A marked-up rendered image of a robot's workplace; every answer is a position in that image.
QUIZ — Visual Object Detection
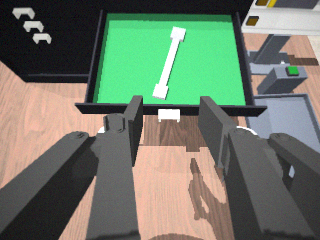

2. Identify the white bar with square ends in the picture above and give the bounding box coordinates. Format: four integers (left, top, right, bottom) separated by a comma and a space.
152, 27, 186, 100

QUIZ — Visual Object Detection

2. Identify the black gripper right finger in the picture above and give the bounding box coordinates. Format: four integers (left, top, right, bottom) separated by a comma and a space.
198, 96, 320, 240

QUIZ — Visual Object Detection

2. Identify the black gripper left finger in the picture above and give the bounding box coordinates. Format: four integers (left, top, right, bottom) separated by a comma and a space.
0, 95, 143, 240

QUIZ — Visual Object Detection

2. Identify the dark grey board on stand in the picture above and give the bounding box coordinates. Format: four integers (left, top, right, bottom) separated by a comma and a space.
241, 0, 320, 76

